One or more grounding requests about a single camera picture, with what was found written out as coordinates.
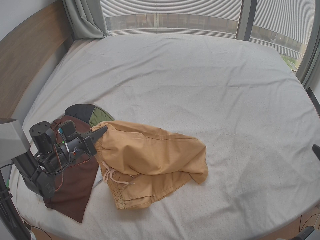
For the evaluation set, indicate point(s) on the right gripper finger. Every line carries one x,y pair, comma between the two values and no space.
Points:
317,150

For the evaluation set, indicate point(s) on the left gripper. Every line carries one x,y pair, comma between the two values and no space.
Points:
77,146

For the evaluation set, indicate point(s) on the tan shorts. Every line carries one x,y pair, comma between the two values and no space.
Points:
155,156

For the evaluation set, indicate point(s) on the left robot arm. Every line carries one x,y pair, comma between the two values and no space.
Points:
41,136

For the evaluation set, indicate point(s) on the green garment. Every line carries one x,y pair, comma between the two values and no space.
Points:
101,116

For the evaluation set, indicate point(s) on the black garment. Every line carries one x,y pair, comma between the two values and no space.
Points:
78,112

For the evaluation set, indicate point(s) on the brown garment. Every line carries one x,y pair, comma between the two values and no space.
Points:
75,189

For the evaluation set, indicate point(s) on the bed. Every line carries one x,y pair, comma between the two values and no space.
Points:
190,84

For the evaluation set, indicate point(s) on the grey-green curtain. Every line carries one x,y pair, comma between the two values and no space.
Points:
80,11

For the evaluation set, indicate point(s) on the window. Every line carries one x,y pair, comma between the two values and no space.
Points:
200,6

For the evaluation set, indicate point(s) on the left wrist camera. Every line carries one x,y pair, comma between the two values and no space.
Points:
68,129

